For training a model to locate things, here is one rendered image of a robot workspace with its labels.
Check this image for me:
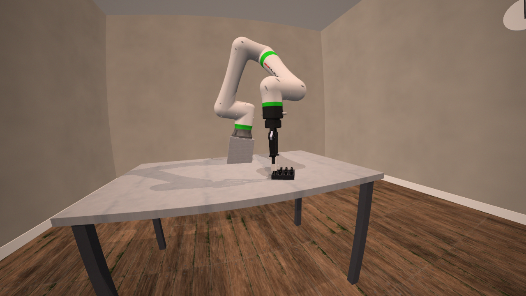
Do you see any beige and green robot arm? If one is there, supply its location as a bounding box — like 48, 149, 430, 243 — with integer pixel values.
214, 37, 307, 139

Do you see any black square panel with knobs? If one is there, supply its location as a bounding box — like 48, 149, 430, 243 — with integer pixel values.
271, 167, 295, 180

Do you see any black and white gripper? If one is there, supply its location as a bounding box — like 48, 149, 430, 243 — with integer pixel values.
265, 119, 281, 171

